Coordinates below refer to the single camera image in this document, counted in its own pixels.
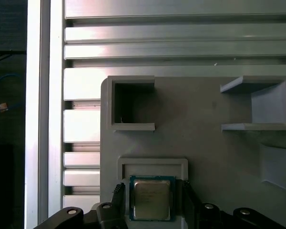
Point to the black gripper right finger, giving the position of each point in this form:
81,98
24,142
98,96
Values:
195,214

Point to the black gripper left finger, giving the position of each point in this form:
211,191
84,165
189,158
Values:
118,214

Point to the silver CPU green edge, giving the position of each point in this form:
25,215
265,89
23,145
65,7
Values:
152,198

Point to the grey plastic parts rack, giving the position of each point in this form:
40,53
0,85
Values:
193,143

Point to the small brown tag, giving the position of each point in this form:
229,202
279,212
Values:
3,107

